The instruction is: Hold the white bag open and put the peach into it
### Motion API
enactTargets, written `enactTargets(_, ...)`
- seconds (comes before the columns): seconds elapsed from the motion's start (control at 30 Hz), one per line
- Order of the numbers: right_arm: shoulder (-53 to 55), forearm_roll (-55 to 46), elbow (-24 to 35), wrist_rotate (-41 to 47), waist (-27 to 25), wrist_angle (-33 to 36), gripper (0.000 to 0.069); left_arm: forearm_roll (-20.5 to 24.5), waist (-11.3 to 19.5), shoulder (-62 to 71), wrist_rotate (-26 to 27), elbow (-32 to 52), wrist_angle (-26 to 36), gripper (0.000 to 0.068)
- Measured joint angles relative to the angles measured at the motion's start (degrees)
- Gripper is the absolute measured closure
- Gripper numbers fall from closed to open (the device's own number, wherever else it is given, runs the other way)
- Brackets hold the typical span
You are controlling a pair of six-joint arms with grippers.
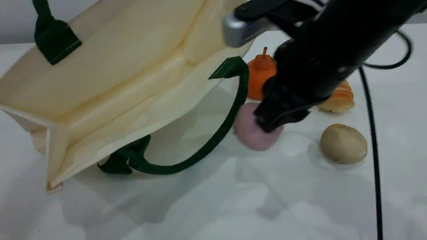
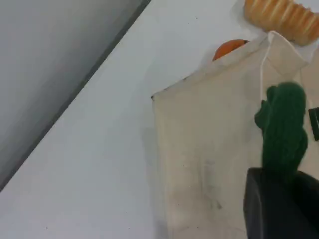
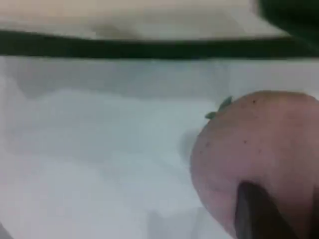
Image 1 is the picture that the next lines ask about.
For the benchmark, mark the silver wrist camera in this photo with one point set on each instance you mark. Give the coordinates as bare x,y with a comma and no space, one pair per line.
240,31

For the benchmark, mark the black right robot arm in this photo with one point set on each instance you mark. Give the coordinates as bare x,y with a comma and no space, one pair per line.
367,26

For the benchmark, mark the beige round toy potato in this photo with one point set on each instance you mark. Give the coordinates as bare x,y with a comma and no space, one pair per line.
343,143

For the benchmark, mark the pink toy peach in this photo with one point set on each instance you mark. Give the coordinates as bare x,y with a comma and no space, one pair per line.
250,133

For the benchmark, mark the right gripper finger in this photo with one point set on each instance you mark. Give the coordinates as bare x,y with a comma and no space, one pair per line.
268,120
295,111

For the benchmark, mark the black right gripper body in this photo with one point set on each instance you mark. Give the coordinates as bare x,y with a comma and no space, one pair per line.
303,73

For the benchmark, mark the orange toy pear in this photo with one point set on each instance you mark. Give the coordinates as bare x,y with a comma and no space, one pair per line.
260,73

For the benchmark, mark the ridged golden toy bread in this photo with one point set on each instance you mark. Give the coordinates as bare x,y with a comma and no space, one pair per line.
340,100

